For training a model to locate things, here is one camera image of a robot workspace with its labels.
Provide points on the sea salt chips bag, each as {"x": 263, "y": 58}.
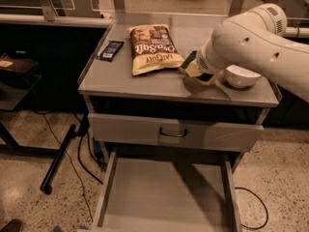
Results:
{"x": 152, "y": 48}

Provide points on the black drawer handle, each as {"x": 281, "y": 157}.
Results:
{"x": 171, "y": 134}

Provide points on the grey drawer cabinet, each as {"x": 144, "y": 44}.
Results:
{"x": 110, "y": 87}

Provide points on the dark shoe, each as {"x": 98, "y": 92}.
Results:
{"x": 13, "y": 225}

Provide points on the white horizontal rail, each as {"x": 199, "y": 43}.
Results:
{"x": 66, "y": 21}

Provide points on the dark side table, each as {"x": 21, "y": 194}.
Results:
{"x": 16, "y": 81}

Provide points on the open middle drawer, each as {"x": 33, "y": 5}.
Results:
{"x": 170, "y": 192}

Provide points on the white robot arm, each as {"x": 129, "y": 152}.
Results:
{"x": 255, "y": 41}

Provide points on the closed top drawer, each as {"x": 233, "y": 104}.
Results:
{"x": 200, "y": 135}

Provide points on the white bowl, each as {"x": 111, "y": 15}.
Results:
{"x": 239, "y": 77}

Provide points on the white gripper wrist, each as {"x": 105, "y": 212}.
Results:
{"x": 206, "y": 65}

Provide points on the green sponge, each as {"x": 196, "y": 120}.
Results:
{"x": 188, "y": 59}

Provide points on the black stand leg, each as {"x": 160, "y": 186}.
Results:
{"x": 46, "y": 185}

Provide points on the blue snack bar wrapper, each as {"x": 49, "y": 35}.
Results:
{"x": 110, "y": 51}

